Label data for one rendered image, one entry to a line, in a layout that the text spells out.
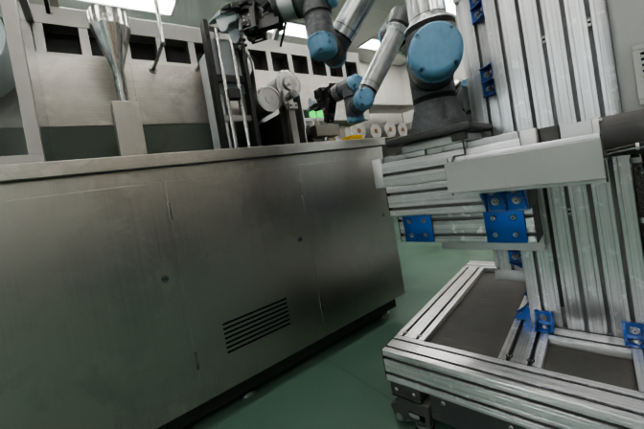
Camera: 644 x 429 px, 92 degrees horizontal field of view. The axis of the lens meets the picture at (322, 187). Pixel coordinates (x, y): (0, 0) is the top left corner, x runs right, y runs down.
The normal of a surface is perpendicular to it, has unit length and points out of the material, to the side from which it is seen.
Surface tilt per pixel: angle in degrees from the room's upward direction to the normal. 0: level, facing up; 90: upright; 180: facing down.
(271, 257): 90
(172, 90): 90
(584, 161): 90
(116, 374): 90
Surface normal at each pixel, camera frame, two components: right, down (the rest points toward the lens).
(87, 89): 0.58, -0.08
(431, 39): -0.25, 0.20
